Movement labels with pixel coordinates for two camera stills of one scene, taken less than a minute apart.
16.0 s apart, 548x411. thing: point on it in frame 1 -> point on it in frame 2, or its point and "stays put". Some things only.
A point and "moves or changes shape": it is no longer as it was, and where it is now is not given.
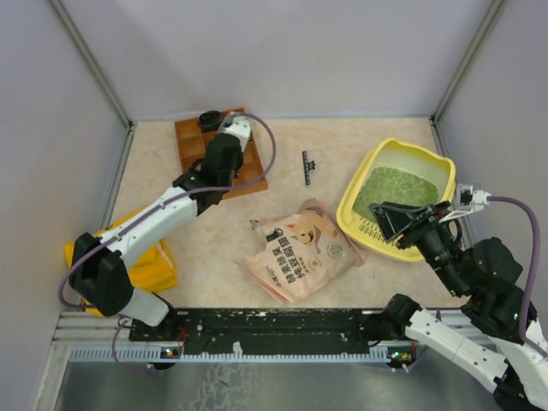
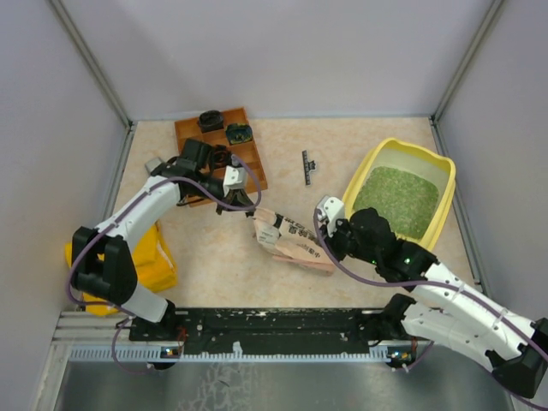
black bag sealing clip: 308,166 stays put
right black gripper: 392,218 -> 330,241
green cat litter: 395,185 stays put
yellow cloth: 155,272 stays put
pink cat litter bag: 296,256 moves or changes shape
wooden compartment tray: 193,142 stays put
